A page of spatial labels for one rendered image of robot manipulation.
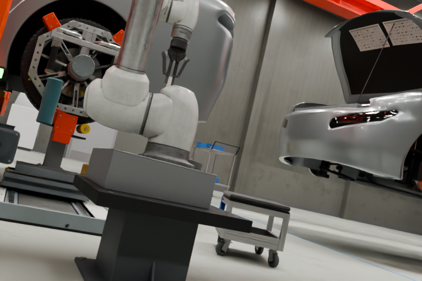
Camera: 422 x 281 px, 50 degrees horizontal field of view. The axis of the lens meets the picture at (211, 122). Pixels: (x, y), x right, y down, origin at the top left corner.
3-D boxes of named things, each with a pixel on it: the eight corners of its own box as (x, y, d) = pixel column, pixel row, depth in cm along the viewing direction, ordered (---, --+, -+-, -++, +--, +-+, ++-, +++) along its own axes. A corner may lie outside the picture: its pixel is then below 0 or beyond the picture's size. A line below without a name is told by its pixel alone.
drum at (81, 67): (87, 84, 276) (93, 63, 277) (92, 81, 256) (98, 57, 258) (64, 78, 270) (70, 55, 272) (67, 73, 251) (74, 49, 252)
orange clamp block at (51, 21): (60, 28, 271) (52, 14, 269) (61, 25, 264) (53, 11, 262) (49, 33, 269) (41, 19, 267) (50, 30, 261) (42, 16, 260)
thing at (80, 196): (81, 195, 304) (85, 180, 305) (88, 202, 270) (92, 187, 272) (2, 180, 285) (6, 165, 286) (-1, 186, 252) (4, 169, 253)
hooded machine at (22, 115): (32, 150, 1084) (47, 95, 1099) (33, 152, 1026) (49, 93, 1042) (0, 144, 1055) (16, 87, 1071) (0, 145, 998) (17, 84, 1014)
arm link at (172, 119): (194, 152, 151) (209, 90, 155) (141, 138, 148) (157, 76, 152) (186, 153, 167) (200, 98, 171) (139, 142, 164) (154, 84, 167)
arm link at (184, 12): (192, 36, 206) (164, 27, 204) (200, 4, 209) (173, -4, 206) (196, 28, 196) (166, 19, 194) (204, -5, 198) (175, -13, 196)
